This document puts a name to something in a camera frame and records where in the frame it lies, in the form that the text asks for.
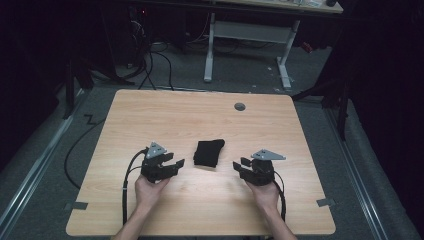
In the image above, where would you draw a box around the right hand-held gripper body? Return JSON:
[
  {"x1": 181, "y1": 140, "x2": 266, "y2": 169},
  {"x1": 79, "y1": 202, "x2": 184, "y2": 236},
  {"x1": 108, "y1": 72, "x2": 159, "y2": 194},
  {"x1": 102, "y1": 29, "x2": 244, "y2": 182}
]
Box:
[{"x1": 240, "y1": 148, "x2": 287, "y2": 186}]

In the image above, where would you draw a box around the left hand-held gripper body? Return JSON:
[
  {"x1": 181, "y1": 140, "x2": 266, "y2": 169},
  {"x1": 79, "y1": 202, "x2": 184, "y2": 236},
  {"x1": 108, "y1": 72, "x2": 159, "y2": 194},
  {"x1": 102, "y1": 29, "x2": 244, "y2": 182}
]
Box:
[{"x1": 140, "y1": 141, "x2": 178, "y2": 184}]

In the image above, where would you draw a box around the black sock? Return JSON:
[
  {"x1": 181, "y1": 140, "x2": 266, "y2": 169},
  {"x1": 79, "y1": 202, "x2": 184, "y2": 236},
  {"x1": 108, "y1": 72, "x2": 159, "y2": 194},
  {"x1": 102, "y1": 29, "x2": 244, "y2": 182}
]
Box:
[{"x1": 192, "y1": 138, "x2": 226, "y2": 169}]

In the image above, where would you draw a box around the person's right hand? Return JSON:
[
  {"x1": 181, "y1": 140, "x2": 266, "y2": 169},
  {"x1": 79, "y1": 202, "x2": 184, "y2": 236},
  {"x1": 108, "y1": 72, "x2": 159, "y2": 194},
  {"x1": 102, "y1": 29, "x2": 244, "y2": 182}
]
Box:
[{"x1": 245, "y1": 181, "x2": 280, "y2": 213}]

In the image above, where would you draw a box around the person's left hand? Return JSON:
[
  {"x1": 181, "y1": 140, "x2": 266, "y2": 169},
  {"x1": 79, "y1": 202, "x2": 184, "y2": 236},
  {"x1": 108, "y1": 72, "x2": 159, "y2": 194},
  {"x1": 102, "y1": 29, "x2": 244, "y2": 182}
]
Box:
[{"x1": 134, "y1": 174, "x2": 171, "y2": 213}]

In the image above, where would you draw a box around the grey tape piece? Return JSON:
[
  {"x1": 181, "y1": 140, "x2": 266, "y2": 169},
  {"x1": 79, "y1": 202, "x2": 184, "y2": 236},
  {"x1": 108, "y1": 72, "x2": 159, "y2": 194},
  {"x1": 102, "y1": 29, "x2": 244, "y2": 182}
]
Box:
[
  {"x1": 315, "y1": 197, "x2": 337, "y2": 208},
  {"x1": 63, "y1": 200, "x2": 89, "y2": 212}
]

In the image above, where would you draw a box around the black metal stand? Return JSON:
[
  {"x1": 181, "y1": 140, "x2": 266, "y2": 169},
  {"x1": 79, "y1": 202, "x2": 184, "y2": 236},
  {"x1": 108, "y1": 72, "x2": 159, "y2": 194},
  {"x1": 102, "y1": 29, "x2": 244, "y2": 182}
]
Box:
[
  {"x1": 61, "y1": 58, "x2": 136, "y2": 120},
  {"x1": 291, "y1": 76, "x2": 352, "y2": 141}
]

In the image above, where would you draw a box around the desk with white legs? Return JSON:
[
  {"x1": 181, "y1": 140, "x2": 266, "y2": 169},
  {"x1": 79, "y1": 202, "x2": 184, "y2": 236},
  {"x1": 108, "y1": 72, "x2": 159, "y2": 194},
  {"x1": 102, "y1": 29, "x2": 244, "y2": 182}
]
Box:
[{"x1": 203, "y1": 0, "x2": 344, "y2": 90}]

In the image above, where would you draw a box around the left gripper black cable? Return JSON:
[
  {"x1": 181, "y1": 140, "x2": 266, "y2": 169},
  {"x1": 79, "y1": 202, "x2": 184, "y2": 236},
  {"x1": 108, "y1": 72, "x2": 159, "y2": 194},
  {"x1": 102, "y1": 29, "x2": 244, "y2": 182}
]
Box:
[{"x1": 121, "y1": 148, "x2": 149, "y2": 226}]

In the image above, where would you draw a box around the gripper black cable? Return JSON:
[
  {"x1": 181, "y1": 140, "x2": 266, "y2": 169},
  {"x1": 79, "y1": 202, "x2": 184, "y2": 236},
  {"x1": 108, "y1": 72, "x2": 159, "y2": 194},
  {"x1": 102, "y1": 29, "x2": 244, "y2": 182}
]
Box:
[
  {"x1": 271, "y1": 169, "x2": 288, "y2": 223},
  {"x1": 121, "y1": 148, "x2": 149, "y2": 226}
]

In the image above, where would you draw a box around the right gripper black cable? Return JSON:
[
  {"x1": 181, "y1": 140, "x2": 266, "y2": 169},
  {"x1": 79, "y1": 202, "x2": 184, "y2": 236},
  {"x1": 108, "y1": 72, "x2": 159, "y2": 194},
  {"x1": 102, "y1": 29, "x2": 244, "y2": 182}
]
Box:
[{"x1": 271, "y1": 169, "x2": 288, "y2": 223}]

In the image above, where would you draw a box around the thin black floor cable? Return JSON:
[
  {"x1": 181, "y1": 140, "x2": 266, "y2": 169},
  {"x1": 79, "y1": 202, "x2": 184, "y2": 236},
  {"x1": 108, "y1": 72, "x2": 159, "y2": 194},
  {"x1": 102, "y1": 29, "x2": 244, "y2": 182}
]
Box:
[{"x1": 63, "y1": 114, "x2": 106, "y2": 190}]

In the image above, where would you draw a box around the bundle of black cables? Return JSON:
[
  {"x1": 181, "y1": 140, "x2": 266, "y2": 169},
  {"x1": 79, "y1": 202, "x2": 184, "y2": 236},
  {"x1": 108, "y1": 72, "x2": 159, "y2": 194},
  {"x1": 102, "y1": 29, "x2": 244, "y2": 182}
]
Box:
[{"x1": 128, "y1": 6, "x2": 176, "y2": 92}]

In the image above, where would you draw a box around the metal floor rail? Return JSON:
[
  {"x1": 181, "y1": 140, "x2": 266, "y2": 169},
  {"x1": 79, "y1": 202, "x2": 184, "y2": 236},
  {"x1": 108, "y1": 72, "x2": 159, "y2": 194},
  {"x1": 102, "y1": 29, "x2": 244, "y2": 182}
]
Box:
[
  {"x1": 0, "y1": 89, "x2": 88, "y2": 232},
  {"x1": 324, "y1": 106, "x2": 392, "y2": 240}
]

